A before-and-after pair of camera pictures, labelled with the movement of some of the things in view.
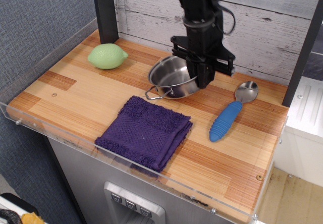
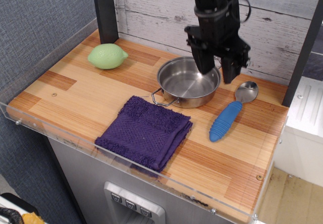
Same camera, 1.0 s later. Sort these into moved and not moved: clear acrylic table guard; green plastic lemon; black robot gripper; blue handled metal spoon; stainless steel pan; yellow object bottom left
Moved: black robot gripper; stainless steel pan
Not moved: green plastic lemon; clear acrylic table guard; blue handled metal spoon; yellow object bottom left
